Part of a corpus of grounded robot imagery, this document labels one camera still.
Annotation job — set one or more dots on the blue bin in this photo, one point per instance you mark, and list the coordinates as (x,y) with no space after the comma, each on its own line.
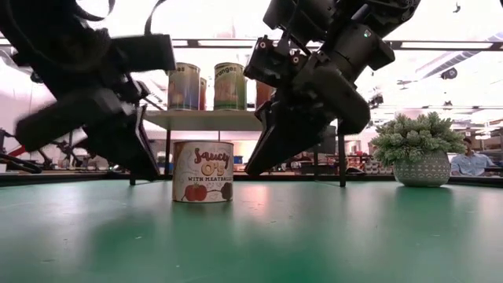
(237,159)

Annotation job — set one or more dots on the black beam with light strips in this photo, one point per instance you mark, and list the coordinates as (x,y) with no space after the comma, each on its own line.
(220,42)

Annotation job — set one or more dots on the oranges can green label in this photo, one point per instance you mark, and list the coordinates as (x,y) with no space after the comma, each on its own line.
(230,88)

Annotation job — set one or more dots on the red label can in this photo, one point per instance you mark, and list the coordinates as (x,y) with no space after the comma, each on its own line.
(203,94)

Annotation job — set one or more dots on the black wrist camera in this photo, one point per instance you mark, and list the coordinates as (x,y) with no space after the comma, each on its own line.
(275,63)
(143,53)

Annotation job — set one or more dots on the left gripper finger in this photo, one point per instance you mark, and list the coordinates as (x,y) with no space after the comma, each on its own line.
(118,145)
(147,145)

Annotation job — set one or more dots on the peaches can blue-green label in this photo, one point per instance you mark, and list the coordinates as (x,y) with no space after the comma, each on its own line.
(183,88)

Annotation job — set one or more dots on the person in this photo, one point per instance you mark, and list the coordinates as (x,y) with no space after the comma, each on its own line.
(469,161)

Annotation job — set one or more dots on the green potted plant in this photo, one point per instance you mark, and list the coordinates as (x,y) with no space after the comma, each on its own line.
(418,145)

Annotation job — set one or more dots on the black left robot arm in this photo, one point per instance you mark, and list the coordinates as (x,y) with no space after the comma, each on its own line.
(47,39)

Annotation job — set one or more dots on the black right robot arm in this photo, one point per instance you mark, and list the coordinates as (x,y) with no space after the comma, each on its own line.
(377,12)

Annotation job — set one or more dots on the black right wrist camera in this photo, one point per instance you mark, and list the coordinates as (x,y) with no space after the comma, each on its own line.
(275,63)

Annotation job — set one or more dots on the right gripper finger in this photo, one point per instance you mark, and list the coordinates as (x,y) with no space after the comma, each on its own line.
(287,145)
(267,116)

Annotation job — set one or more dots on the black metal shelf rack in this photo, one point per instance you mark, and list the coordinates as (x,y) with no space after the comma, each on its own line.
(204,120)

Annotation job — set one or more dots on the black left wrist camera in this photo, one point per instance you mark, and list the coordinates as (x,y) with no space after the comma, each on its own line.
(143,53)

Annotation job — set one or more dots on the green table mat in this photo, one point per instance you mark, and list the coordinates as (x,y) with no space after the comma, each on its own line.
(236,236)

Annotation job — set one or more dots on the black ceiling spotlight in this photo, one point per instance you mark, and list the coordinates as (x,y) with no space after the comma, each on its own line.
(375,100)
(449,73)

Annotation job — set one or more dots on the red and black machine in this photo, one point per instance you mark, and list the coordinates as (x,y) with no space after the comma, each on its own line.
(23,168)

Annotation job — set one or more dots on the Saucy O's white can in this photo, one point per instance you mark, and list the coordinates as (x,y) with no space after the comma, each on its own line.
(203,173)

